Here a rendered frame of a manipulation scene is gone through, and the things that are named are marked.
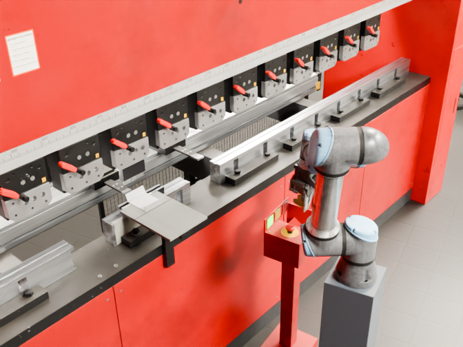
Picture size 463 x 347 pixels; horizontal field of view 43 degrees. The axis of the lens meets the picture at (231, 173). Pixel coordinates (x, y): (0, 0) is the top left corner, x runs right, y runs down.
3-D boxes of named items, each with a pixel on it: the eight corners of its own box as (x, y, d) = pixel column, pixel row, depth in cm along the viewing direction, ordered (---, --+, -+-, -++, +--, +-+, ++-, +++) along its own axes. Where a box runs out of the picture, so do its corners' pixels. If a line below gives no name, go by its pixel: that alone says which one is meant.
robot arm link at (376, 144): (401, 122, 173) (361, 142, 221) (363, 123, 172) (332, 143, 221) (403, 162, 172) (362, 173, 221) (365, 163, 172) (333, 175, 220)
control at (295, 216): (297, 268, 236) (300, 232, 227) (263, 255, 244) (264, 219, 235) (320, 243, 251) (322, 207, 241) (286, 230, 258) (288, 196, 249)
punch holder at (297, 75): (293, 86, 266) (294, 50, 257) (278, 81, 270) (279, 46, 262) (312, 76, 275) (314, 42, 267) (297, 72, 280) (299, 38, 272)
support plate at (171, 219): (170, 242, 198) (169, 239, 197) (119, 213, 213) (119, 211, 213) (207, 218, 209) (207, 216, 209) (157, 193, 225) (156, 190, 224)
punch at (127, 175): (124, 186, 212) (121, 163, 207) (120, 184, 213) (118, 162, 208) (145, 175, 218) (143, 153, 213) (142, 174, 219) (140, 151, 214)
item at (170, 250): (184, 279, 214) (180, 230, 204) (157, 262, 223) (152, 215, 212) (192, 273, 217) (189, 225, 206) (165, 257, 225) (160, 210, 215)
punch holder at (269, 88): (264, 100, 253) (265, 62, 244) (249, 95, 258) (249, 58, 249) (286, 89, 262) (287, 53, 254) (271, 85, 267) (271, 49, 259)
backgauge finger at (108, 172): (120, 204, 219) (118, 193, 216) (78, 181, 234) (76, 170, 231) (145, 191, 226) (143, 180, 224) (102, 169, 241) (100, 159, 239)
